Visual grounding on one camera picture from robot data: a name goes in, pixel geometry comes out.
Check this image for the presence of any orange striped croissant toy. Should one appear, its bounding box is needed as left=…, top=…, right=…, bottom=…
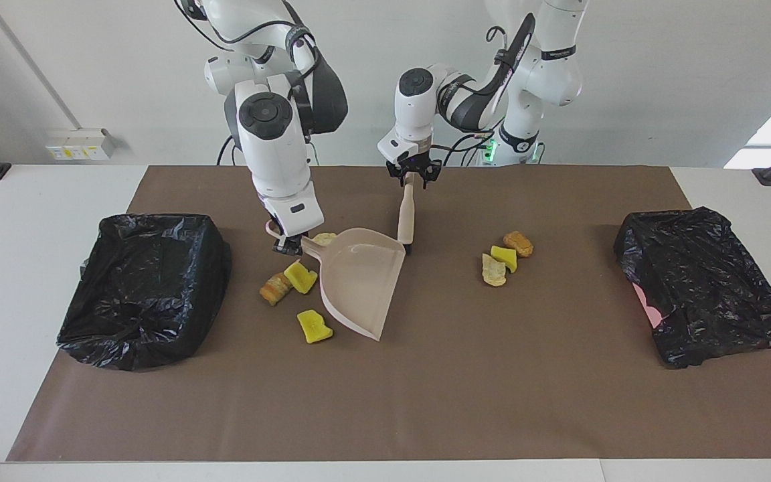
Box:
left=259, top=272, right=293, bottom=307

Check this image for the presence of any black plastic trash bag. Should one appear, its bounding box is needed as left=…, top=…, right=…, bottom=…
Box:
left=613, top=206, right=771, bottom=370
left=56, top=213, right=232, bottom=372

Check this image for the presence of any pale and orange croissant toy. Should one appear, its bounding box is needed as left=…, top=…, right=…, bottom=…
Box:
left=481, top=253, right=508, bottom=288

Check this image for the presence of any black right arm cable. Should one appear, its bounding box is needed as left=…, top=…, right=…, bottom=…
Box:
left=173, top=0, right=325, bottom=91

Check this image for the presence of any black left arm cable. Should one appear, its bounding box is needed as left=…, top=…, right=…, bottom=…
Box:
left=456, top=12, right=537, bottom=114

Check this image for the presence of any white wall outlet box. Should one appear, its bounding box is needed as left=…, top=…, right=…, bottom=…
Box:
left=46, top=128, right=116, bottom=162

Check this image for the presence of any brown table mat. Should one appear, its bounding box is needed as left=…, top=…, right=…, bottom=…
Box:
left=5, top=165, right=771, bottom=463

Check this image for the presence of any pink bin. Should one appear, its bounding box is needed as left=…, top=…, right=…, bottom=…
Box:
left=632, top=283, right=665, bottom=329

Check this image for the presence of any beige plastic dustpan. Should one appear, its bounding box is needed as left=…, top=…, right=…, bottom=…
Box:
left=265, top=220, right=406, bottom=342

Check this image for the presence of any brown bread roll toy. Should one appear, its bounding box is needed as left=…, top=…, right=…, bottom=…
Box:
left=503, top=231, right=535, bottom=258

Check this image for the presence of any yellow foam chunk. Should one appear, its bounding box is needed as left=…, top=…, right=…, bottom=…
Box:
left=283, top=260, right=319, bottom=295
left=296, top=309, right=334, bottom=345
left=490, top=245, right=518, bottom=273

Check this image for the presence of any beige hand brush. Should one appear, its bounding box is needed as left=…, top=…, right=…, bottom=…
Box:
left=396, top=181, right=417, bottom=255

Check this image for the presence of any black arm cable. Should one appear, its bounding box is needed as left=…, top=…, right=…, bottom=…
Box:
left=456, top=12, right=537, bottom=114
left=173, top=0, right=325, bottom=91

